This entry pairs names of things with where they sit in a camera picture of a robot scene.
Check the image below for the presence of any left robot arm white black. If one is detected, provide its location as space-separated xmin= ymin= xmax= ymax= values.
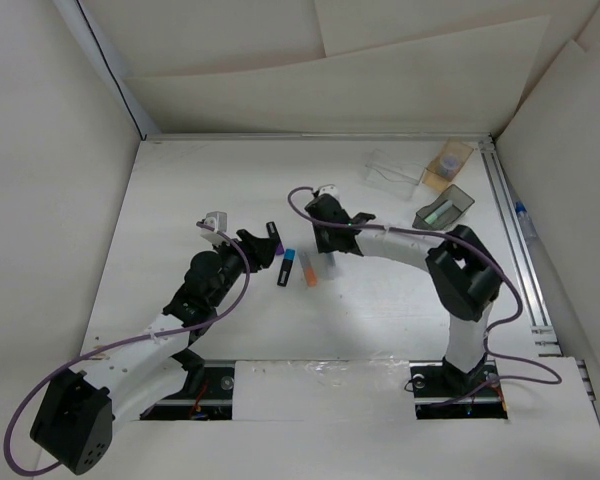
xmin=30 ymin=219 xmax=279 ymax=475

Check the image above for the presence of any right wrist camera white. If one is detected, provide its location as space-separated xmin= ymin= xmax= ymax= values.
xmin=313 ymin=184 xmax=340 ymax=199

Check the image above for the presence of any orange transparent container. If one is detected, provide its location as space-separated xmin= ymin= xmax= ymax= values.
xmin=422 ymin=139 xmax=474 ymax=192

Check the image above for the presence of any black blue highlighter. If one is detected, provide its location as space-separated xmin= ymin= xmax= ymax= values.
xmin=277 ymin=249 xmax=296 ymax=287

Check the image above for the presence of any small bottle in orange container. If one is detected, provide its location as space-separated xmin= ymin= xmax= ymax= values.
xmin=438 ymin=154 xmax=462 ymax=177

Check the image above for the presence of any clear spray bottle blue cap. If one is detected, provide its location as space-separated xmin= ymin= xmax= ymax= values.
xmin=514 ymin=201 xmax=537 ymax=243

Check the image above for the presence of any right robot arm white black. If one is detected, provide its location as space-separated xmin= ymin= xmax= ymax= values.
xmin=305 ymin=193 xmax=502 ymax=396

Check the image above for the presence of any orange highlighter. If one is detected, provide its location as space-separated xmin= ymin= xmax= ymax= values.
xmin=298 ymin=251 xmax=318 ymax=288

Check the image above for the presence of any dark grey transparent container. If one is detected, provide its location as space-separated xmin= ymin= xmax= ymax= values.
xmin=412 ymin=185 xmax=475 ymax=231

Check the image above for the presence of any clear plastic container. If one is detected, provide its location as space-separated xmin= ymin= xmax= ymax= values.
xmin=364 ymin=149 xmax=424 ymax=200

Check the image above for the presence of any light blue highlighter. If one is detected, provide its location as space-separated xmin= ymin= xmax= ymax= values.
xmin=316 ymin=253 xmax=337 ymax=280

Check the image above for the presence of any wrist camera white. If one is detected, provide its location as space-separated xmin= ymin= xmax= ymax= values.
xmin=197 ymin=211 xmax=227 ymax=246
xmin=313 ymin=184 xmax=340 ymax=199

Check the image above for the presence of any green highlighter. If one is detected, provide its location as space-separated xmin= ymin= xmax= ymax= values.
xmin=424 ymin=200 xmax=453 ymax=225

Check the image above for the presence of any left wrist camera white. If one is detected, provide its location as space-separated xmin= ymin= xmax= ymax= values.
xmin=197 ymin=211 xmax=227 ymax=246

